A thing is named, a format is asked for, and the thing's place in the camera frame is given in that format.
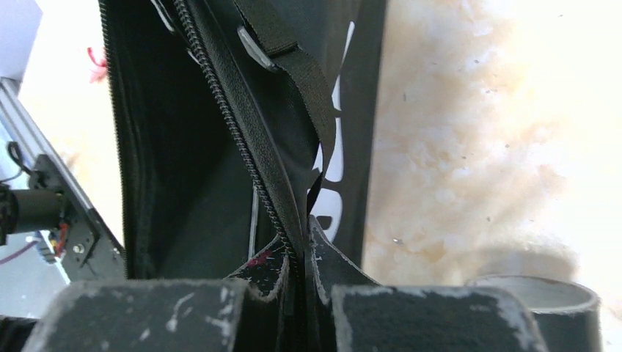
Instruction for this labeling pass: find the pink cloth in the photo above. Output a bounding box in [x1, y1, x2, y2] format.
[87, 47, 107, 84]

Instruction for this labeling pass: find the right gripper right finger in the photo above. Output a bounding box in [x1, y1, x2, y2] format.
[308, 216, 550, 352]

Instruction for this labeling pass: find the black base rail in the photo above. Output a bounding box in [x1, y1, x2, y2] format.
[1, 78, 125, 282]

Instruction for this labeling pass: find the black racket bag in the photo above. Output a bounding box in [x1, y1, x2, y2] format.
[97, 0, 389, 283]

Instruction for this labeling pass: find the black shuttlecock tube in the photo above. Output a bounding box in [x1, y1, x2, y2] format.
[466, 275, 602, 352]

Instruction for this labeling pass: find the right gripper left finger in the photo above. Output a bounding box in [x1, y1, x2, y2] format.
[21, 235, 293, 352]

